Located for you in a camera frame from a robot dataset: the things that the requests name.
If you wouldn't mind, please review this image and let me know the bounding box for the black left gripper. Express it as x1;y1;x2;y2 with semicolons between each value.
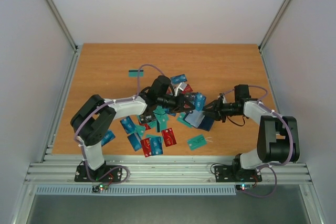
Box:
157;92;195;113

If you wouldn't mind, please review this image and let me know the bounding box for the dark blue card holder wallet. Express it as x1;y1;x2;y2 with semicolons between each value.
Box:
183;110;214;132

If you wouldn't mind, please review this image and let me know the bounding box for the red card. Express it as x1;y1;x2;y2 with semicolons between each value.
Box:
161;128;177;147
141;138;152;157

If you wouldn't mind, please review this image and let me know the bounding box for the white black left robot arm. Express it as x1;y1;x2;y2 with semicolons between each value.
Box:
70;75;195;182

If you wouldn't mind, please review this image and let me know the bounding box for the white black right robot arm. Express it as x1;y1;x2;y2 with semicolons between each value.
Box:
203;84;300;181

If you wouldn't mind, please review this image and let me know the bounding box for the blue VIP card back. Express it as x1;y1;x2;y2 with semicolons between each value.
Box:
171;74;187;84

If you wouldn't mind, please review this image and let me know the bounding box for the blue vip card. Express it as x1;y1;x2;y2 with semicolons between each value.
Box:
101;130;116;146
171;74;187;84

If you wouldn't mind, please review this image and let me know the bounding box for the teal VIP card front right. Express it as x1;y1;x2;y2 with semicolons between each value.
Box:
187;134;207;151

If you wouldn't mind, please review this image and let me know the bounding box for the black VIP card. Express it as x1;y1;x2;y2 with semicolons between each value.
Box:
139;113;156;124

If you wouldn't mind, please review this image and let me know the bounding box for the teal card with magnetic stripe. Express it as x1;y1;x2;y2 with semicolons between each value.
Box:
128;69;144;78

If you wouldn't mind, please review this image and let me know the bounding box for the blue VIP card far left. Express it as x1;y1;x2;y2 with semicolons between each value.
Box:
101;130;116;146

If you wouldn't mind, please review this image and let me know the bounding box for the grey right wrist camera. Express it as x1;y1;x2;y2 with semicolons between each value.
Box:
219;93;227;103

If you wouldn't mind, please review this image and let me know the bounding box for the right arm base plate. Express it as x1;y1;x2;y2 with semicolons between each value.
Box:
214;165;262;183

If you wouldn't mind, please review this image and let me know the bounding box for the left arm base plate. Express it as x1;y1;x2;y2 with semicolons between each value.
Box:
74;165;123;183

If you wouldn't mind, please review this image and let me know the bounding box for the grey slotted cable duct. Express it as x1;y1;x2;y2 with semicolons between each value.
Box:
35;185;236;196

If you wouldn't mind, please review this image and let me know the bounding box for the aluminium frame post right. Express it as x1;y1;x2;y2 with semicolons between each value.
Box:
258;0;292;51

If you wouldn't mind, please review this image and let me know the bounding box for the aluminium frame post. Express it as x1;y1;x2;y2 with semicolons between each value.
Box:
45;0;78;52
258;0;292;51

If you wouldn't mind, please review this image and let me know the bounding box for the aluminium frame post left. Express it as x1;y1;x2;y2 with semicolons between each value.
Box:
45;0;78;52

